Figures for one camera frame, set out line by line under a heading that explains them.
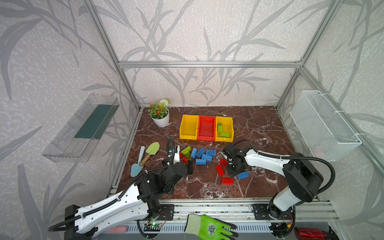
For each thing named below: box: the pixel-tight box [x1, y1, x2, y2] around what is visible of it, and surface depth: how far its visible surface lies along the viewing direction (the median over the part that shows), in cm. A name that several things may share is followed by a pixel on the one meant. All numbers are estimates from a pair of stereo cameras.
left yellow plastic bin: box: [179, 114, 200, 141], surface depth 106 cm
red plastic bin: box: [197, 115, 216, 142], surface depth 107 cm
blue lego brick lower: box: [195, 158, 206, 165], surface depth 91 cm
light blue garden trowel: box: [130, 146, 145, 178], surface depth 92 cm
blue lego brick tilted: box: [195, 147, 206, 158], surface depth 96 cm
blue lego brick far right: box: [237, 171, 250, 180], surface depth 86 cm
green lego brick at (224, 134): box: [220, 132, 230, 138], surface depth 104 cm
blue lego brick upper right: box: [206, 149, 217, 156], surface depth 96 cm
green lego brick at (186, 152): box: [181, 146, 192, 159], surface depth 95 cm
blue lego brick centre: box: [202, 154, 213, 162], surface depth 93 cm
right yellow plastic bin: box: [215, 116, 234, 143], surface depth 106 cm
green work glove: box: [184, 214, 239, 240], surface depth 70 cm
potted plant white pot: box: [147, 99, 170, 128], surface depth 103 cm
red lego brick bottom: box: [221, 177, 234, 185], surface depth 84 cm
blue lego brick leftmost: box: [191, 147, 198, 159], surface depth 95 cm
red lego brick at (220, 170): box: [215, 164, 225, 177], surface depth 88 cm
